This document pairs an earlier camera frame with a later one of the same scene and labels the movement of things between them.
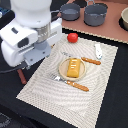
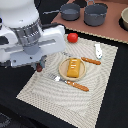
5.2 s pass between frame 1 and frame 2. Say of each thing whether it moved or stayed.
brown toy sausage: moved
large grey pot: stayed
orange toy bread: stayed
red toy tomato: stayed
